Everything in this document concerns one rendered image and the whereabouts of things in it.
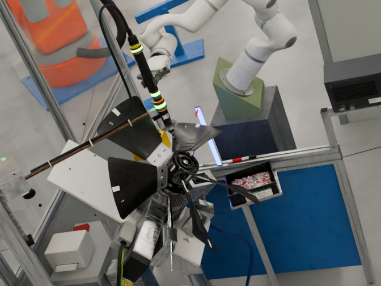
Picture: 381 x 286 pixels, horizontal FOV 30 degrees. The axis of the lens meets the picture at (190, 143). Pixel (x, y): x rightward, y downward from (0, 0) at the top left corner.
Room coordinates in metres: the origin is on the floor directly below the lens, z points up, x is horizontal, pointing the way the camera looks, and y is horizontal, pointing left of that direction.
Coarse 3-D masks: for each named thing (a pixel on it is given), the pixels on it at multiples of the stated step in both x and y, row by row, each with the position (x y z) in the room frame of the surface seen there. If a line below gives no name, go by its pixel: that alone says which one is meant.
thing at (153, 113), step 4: (152, 108) 2.38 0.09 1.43; (152, 112) 2.36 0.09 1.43; (156, 112) 2.36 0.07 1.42; (152, 116) 2.36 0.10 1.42; (156, 116) 2.35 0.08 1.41; (156, 120) 2.37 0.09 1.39; (160, 120) 2.36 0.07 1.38; (172, 120) 2.39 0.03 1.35; (176, 120) 2.38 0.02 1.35; (160, 124) 2.36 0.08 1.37; (172, 124) 2.36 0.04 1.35; (176, 124) 2.36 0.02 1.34; (160, 128) 2.36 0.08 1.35; (164, 128) 2.36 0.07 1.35; (168, 128) 2.35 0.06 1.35; (172, 128) 2.35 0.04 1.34
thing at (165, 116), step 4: (128, 32) 2.37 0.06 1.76; (132, 32) 2.38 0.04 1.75; (128, 36) 2.38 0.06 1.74; (132, 36) 2.37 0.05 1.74; (136, 36) 2.38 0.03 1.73; (128, 40) 2.37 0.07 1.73; (132, 40) 2.36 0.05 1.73; (136, 40) 2.37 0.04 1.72; (132, 44) 2.36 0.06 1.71; (160, 112) 2.37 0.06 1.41; (164, 112) 2.36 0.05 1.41; (160, 116) 2.37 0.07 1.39; (164, 116) 2.36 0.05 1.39; (168, 116) 2.37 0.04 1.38; (164, 120) 2.37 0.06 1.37; (168, 120) 2.37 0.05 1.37; (164, 124) 2.37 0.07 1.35; (168, 124) 2.37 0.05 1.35
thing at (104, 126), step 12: (132, 96) 2.53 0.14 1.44; (120, 108) 2.48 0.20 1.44; (144, 108) 2.48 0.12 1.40; (108, 120) 2.45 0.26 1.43; (120, 120) 2.44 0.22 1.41; (144, 120) 2.44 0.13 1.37; (120, 132) 2.41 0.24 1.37; (132, 132) 2.41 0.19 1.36; (144, 132) 2.40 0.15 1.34; (156, 132) 2.40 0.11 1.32; (120, 144) 2.39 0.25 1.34; (132, 144) 2.38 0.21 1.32; (144, 144) 2.37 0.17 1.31; (156, 144) 2.37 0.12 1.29; (144, 156) 2.35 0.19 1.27
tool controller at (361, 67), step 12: (348, 60) 2.47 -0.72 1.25; (360, 60) 2.44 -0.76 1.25; (372, 60) 2.40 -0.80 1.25; (324, 72) 2.47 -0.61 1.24; (336, 72) 2.44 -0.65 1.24; (348, 72) 2.41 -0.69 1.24; (360, 72) 2.38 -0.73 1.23; (372, 72) 2.35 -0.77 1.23; (324, 84) 2.42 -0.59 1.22; (336, 84) 2.40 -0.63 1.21; (348, 84) 2.38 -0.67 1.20; (360, 84) 2.37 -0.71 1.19; (372, 84) 2.35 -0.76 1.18; (336, 96) 2.42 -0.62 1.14; (348, 96) 2.40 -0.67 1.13; (360, 96) 2.39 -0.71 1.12; (372, 96) 2.38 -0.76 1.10; (336, 108) 2.45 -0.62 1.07; (348, 108) 2.43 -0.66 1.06
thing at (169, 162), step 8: (176, 152) 2.30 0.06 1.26; (184, 152) 2.32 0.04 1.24; (168, 160) 2.29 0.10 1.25; (176, 160) 2.27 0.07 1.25; (192, 160) 2.30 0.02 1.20; (168, 168) 2.26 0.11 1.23; (176, 168) 2.23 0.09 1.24; (184, 168) 2.24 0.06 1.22; (192, 168) 2.26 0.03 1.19; (168, 176) 2.25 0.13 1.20; (176, 176) 2.23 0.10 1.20; (184, 176) 2.22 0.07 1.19; (192, 176) 2.24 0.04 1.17; (168, 184) 2.26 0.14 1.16; (176, 184) 2.26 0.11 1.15; (168, 192) 2.24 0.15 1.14; (176, 192) 2.24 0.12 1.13
